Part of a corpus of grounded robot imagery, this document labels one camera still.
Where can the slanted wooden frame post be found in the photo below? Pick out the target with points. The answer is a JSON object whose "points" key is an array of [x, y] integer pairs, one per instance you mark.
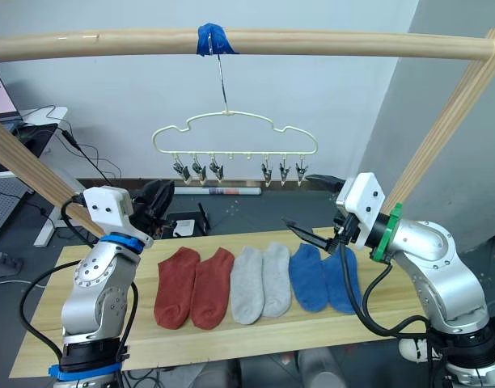
{"points": [[445, 121], [29, 169]]}

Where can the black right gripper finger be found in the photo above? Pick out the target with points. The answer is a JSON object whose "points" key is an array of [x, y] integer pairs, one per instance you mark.
{"points": [[326, 180], [312, 237]]}

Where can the horizontal wooden rod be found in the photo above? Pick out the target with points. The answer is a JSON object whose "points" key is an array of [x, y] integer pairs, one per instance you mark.
{"points": [[332, 43]]}

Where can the red ankle sock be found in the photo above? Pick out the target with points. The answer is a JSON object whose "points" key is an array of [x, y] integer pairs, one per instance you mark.
{"points": [[212, 289], [175, 287]]}

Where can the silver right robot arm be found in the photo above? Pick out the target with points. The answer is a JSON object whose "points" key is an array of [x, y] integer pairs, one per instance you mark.
{"points": [[437, 266]]}

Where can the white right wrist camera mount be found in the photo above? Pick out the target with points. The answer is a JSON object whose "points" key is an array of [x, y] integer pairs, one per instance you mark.
{"points": [[362, 198]]}

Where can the grey power strip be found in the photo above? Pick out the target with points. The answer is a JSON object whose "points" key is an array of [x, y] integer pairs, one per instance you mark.
{"points": [[2, 264]]}

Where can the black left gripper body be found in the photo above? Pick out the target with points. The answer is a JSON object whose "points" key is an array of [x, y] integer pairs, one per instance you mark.
{"points": [[140, 212]]}

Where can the blue tape wrap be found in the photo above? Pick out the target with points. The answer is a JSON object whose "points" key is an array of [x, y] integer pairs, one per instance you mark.
{"points": [[221, 38]]}

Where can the cream clip hanger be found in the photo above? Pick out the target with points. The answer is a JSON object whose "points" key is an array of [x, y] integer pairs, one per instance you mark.
{"points": [[231, 113]]}

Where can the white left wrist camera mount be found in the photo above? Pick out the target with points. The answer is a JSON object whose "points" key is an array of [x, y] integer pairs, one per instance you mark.
{"points": [[108, 204]]}

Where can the rolled paper tube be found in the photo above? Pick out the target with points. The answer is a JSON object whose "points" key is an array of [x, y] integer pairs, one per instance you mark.
{"points": [[219, 190]]}

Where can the perforated metal board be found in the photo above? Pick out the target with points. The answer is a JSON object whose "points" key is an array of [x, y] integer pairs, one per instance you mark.
{"points": [[2, 206]]}

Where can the metal hanger clip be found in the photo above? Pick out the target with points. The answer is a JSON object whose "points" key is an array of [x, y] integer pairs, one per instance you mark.
{"points": [[182, 169], [301, 171], [266, 171], [199, 169], [284, 171], [217, 169]]}

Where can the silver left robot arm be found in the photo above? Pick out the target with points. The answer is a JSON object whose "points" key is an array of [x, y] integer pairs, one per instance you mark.
{"points": [[96, 283]]}

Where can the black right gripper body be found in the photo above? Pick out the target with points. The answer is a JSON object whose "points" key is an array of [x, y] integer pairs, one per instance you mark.
{"points": [[348, 230]]}

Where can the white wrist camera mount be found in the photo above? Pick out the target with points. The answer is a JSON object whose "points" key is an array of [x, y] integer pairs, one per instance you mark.
{"points": [[362, 198], [108, 204]]}

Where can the blue ankle sock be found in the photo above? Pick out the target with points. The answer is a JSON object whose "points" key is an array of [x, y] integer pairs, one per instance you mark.
{"points": [[342, 283], [308, 279]]}

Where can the grey ankle sock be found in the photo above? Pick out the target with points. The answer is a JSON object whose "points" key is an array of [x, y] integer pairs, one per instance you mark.
{"points": [[276, 279], [247, 287]]}

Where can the white shoe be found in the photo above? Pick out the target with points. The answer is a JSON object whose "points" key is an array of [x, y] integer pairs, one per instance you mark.
{"points": [[415, 349]]}

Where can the small white box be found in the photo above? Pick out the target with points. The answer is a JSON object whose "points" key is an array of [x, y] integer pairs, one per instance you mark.
{"points": [[185, 227]]}

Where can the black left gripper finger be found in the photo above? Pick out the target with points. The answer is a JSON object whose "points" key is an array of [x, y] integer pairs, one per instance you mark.
{"points": [[163, 198]]}

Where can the white standing desk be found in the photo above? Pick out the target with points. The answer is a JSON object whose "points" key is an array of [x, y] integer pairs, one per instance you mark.
{"points": [[49, 226]]}

